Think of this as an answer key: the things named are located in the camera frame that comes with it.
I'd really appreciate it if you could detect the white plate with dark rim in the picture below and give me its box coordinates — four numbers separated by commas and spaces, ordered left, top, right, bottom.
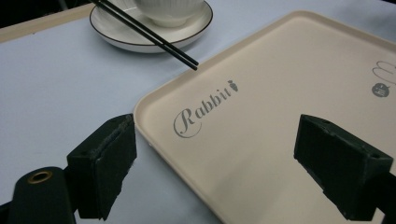
89, 0, 214, 54

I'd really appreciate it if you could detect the black chopstick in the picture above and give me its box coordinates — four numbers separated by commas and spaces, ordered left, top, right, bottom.
88, 0, 199, 72
98, 0, 200, 67

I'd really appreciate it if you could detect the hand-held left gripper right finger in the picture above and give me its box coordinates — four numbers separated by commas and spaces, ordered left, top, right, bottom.
293, 114, 394, 222

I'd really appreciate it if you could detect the white ribbed bowl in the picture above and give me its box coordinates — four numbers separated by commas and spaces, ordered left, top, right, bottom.
133, 0, 206, 28

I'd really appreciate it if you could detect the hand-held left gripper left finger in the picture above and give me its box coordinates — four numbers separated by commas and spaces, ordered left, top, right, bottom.
66, 113, 138, 221

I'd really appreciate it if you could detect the beige plastic tray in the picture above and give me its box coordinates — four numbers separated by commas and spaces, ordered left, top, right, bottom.
133, 9, 396, 224

